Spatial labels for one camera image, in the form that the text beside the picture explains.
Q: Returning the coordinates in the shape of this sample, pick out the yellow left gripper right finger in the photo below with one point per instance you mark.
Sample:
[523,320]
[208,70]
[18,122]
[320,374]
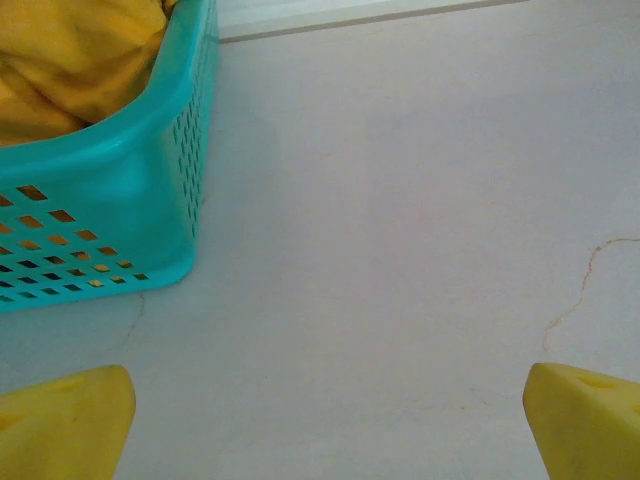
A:
[585,430]

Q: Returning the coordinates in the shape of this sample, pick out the teal perforated plastic basket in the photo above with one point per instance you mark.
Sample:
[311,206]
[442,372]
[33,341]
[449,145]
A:
[125,200]

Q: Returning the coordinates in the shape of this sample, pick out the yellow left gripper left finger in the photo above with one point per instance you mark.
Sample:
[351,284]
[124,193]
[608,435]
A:
[60,425]

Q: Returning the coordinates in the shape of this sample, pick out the yellow t-shirt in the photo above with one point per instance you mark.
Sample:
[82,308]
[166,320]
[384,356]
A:
[75,60]

